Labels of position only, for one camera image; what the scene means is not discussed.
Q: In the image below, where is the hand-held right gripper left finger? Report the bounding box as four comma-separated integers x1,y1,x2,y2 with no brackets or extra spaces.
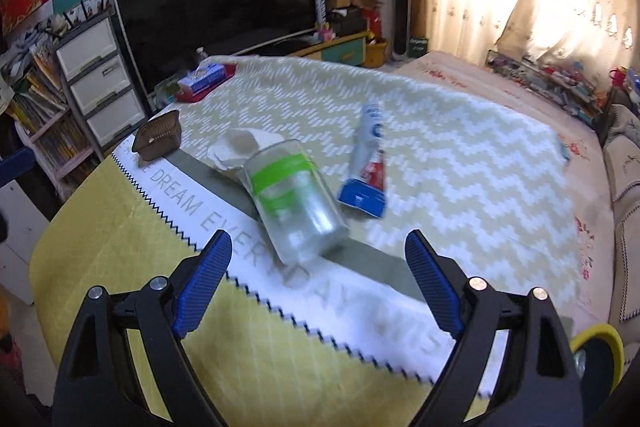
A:
52,229,233,427

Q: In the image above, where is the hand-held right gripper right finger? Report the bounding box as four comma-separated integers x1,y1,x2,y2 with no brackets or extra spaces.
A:
404,229,585,427

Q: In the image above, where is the clear cup with green bands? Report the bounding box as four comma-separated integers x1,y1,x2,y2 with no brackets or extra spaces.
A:
242,139,350,267

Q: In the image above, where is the yellow trash bin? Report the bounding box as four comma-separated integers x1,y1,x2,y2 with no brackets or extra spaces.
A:
570,323,626,408

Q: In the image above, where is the yellow quilted cloth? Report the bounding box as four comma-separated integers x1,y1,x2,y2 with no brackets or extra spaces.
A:
27,152,496,427

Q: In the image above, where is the green white zigzag cloth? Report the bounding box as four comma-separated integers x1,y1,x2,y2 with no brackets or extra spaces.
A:
112,54,576,388

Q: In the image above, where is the crumpled white tissue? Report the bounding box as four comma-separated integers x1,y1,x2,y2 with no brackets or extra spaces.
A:
206,128,286,180

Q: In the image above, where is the toothpaste tube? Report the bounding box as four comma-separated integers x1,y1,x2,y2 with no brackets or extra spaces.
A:
337,103,388,219

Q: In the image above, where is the brown woven basket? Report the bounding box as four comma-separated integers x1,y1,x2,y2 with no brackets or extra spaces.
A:
131,109,182,160

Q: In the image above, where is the red tray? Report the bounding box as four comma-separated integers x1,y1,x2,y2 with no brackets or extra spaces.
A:
174,63,238,104

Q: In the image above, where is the blue tissue pack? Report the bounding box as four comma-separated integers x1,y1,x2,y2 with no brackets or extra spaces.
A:
177,63,227,92

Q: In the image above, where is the pink floral sheet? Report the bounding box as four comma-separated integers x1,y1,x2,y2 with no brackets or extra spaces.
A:
395,51,616,323

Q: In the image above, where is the bookshelf with books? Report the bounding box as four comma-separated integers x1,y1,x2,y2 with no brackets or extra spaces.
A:
0,27,96,198

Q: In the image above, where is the beige sofa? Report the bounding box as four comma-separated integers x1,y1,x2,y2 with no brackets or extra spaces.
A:
600,102,640,328

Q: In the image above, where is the white plastic drawer unit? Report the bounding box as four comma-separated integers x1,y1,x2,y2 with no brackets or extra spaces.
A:
54,14,148,148

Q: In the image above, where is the row of books and toys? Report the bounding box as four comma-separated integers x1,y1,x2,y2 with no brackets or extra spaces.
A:
485,49,616,128

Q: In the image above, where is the yellow television cabinet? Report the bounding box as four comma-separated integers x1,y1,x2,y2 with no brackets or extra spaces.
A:
287,32,373,68

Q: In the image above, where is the black tower fan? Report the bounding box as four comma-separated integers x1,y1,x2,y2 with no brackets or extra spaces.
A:
391,0,412,62

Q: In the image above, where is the black television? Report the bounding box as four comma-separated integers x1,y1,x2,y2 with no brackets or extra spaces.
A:
110,0,321,108

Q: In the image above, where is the pile of cardboard boxes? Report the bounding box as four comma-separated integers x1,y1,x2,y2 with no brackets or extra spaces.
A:
320,0,388,38

